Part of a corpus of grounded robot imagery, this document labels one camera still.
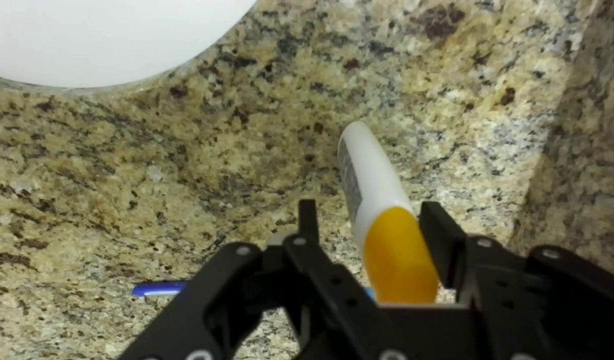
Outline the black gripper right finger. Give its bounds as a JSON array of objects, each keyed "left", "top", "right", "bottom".
[{"left": 421, "top": 199, "right": 541, "bottom": 360}]

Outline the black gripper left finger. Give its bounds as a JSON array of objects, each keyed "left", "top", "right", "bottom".
[{"left": 283, "top": 197, "right": 401, "bottom": 360}]

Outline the blue and white toothbrush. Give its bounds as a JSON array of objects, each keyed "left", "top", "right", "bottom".
[{"left": 129, "top": 277, "right": 187, "bottom": 299}]

